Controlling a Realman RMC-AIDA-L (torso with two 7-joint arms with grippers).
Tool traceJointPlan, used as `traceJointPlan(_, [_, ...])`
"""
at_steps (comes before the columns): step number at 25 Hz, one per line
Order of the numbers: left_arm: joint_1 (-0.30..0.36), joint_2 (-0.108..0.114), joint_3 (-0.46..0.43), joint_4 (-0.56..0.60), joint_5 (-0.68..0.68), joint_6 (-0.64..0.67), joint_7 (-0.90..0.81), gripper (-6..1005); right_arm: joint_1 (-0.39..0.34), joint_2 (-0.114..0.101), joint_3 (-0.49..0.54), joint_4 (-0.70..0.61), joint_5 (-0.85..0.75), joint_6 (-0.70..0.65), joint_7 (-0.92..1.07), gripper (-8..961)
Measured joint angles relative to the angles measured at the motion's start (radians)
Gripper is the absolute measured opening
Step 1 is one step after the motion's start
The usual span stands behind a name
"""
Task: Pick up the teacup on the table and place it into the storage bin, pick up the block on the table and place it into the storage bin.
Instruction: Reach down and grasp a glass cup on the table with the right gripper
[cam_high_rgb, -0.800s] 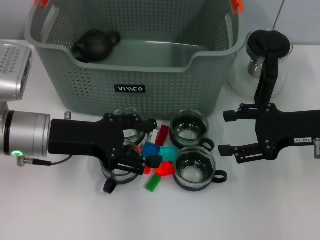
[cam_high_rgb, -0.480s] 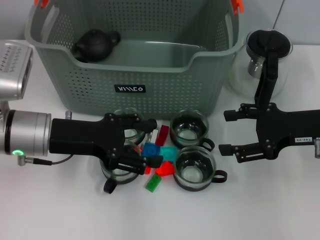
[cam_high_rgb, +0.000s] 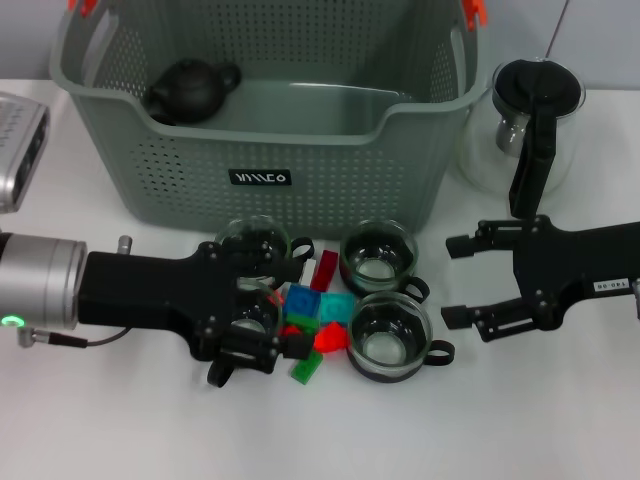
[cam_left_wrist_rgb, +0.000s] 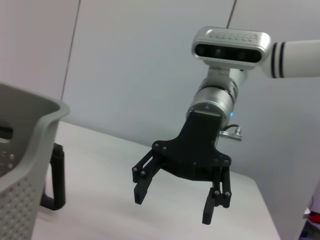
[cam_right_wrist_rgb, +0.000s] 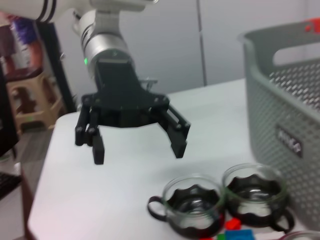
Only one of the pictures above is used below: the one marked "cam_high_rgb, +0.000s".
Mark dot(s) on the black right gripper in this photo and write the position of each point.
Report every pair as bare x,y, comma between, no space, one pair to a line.
575,270

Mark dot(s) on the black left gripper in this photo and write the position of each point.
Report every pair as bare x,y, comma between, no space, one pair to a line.
150,290

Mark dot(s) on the glass teacup with black holder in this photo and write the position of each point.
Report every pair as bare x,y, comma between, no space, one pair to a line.
250,227
390,335
260,307

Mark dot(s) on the glass jar with teal bricks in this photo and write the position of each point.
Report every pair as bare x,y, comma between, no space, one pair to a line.
378,260

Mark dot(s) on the grey-green perforated storage bin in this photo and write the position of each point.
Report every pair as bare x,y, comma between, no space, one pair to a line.
200,165

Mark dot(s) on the tiny red toy brick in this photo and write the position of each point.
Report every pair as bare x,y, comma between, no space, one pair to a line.
278,300

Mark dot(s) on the small red toy brick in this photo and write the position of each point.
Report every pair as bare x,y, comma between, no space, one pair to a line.
291,330

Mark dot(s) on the blue toy brick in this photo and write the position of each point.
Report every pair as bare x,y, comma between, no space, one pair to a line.
302,301

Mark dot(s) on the dark green toy brick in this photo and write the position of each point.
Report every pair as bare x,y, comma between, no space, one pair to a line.
301,322

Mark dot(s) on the flat green toy brick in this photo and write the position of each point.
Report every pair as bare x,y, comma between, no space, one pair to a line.
306,368

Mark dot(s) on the large red toy brick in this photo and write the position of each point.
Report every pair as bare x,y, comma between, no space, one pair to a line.
330,340

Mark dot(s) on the dark red toy brick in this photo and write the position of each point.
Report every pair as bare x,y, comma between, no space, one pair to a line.
325,270

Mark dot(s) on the teal toy brick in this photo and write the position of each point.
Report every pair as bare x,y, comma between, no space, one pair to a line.
337,309

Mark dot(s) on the black clay teapot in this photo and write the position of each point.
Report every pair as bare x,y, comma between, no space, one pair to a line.
187,90

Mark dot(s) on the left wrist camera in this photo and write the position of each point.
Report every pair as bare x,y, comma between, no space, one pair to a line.
20,150

